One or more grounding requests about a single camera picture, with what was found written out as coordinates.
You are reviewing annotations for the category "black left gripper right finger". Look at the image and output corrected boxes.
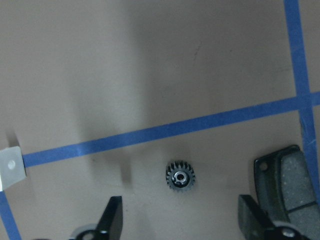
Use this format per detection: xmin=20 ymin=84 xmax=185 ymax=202
xmin=237 ymin=194 xmax=275 ymax=240

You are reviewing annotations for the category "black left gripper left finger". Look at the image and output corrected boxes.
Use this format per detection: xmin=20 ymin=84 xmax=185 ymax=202
xmin=95 ymin=196 xmax=123 ymax=240

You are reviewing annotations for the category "small black bearing gear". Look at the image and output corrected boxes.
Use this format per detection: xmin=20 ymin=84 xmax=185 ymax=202
xmin=165 ymin=160 xmax=196 ymax=193

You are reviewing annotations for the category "dark grey brake pad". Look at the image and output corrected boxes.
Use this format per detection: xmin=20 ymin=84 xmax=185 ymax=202
xmin=253 ymin=145 xmax=320 ymax=229

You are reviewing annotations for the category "white curved plastic bracket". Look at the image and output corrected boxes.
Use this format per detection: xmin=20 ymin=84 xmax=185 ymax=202
xmin=0 ymin=146 xmax=27 ymax=192

